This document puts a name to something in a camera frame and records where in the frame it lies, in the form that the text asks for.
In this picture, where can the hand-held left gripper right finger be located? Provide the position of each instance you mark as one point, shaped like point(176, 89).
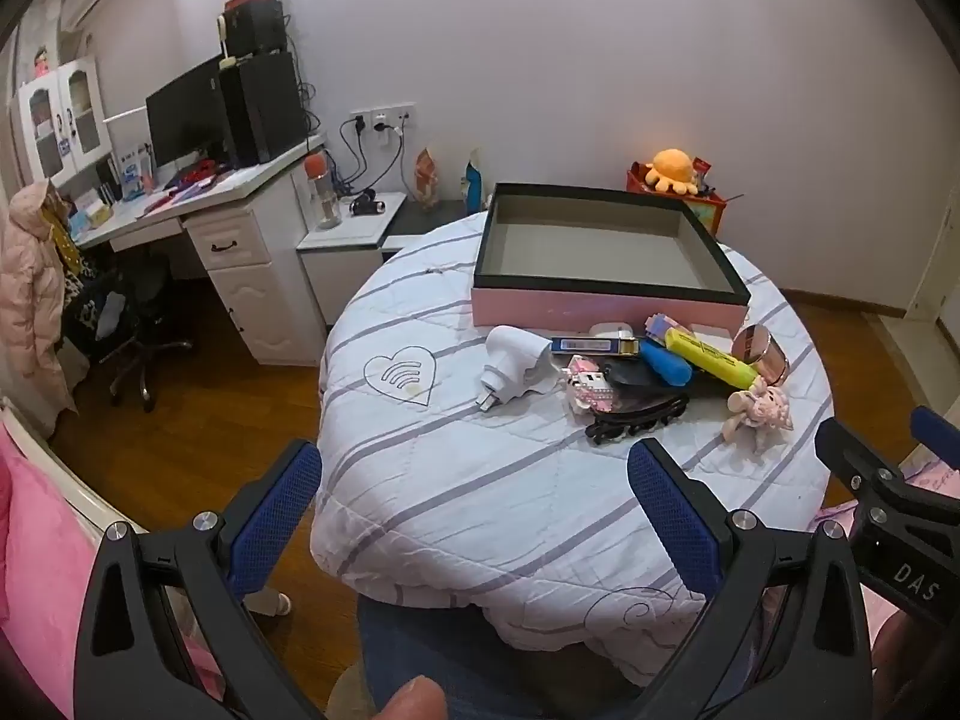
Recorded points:
point(671, 517)

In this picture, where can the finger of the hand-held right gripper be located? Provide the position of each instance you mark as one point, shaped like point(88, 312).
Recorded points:
point(937, 431)
point(847, 454)

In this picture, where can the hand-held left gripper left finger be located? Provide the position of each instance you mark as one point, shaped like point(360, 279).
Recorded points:
point(277, 517)

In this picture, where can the pink pig toy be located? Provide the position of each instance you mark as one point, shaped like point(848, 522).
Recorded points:
point(765, 409)

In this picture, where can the black toothed hair clip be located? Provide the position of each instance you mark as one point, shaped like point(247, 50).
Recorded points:
point(637, 416)

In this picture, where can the rose gold round jar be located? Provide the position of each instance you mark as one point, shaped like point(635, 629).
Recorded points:
point(761, 352)

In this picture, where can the black oval case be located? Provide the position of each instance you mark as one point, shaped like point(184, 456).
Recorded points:
point(630, 376)

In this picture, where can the yellow highlighter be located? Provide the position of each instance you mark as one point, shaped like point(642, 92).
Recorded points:
point(709, 356)

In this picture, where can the dark blue rectangular case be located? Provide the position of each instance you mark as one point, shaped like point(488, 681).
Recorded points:
point(592, 346)

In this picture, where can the small block figure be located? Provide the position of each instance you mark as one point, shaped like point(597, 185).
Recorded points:
point(660, 326)

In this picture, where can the silver power bank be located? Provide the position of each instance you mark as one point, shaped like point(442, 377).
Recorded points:
point(611, 331)

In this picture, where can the pink box with black rim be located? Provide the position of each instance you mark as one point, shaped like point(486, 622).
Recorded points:
point(600, 240)

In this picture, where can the person's left hand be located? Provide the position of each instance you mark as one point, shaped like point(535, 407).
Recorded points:
point(411, 701)

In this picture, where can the pink printed bedding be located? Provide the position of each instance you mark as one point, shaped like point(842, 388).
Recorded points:
point(930, 480)

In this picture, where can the person's blue jeans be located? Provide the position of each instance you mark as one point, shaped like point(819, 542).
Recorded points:
point(420, 645)

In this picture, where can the black office chair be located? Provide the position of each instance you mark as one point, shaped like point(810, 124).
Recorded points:
point(135, 315)

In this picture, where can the white bedside cabinet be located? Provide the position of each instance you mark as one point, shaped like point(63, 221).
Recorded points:
point(345, 262)

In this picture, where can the red toy box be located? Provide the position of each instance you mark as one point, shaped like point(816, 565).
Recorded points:
point(709, 214)

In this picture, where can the white desk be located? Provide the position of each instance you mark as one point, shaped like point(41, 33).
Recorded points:
point(240, 240)

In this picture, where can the clear bottle with orange lid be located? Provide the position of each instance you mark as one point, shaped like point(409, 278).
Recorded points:
point(322, 195)

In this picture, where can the small black device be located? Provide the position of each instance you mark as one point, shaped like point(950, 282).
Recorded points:
point(366, 204)

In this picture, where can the pink padded jacket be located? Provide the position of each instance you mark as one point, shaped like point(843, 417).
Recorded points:
point(30, 300)

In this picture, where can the orange octopus plush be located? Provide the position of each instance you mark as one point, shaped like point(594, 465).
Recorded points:
point(671, 169)

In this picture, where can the yellow patterned scarf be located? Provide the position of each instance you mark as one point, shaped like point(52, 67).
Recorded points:
point(64, 240)

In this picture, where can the red desk item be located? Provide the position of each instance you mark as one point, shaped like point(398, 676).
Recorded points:
point(199, 174)

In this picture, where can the orange snack bag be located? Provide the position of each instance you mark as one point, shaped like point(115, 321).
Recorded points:
point(427, 180)

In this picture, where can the blue white box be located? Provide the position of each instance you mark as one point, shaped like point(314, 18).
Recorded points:
point(133, 174)

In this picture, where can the blue white bag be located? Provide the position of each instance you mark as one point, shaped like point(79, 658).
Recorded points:
point(474, 184)

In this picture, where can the black computer tower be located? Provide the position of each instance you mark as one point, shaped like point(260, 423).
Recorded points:
point(262, 109)

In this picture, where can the black computer monitor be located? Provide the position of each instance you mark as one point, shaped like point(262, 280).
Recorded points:
point(184, 116)

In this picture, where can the white glass-door cabinet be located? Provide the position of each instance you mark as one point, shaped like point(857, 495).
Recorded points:
point(64, 120)

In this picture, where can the small doll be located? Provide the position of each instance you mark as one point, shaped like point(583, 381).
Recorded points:
point(42, 64)

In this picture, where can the white wall outlet strip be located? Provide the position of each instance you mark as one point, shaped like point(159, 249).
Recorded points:
point(382, 116)

